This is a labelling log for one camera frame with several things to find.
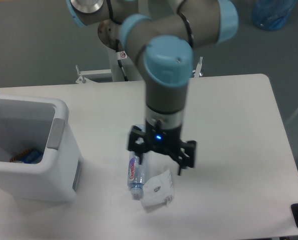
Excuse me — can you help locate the white push-button trash can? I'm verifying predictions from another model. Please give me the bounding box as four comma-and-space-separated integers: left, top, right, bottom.
0, 94, 83, 202

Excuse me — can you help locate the crushed clear plastic bottle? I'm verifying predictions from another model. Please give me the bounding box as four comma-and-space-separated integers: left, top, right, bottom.
126, 123, 149, 199

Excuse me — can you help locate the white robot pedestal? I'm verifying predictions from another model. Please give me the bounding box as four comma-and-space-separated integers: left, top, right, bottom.
75, 13, 204, 85

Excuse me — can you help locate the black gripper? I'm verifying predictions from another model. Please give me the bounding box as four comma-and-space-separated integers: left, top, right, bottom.
127, 121, 197, 176

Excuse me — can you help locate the black pedestal cable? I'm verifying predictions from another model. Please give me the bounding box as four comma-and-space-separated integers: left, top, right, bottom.
115, 39, 129, 82

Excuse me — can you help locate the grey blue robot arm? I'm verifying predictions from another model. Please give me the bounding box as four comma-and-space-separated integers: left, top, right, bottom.
67, 0, 238, 170

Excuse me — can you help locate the blue water jug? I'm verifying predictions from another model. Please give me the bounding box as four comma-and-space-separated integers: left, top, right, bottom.
251, 0, 297, 31

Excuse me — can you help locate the clear plastic packaging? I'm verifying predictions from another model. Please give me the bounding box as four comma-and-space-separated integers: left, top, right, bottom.
140, 167, 175, 208

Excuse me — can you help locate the trash inside the can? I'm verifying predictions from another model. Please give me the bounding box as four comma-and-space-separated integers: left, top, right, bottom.
9, 148, 44, 164

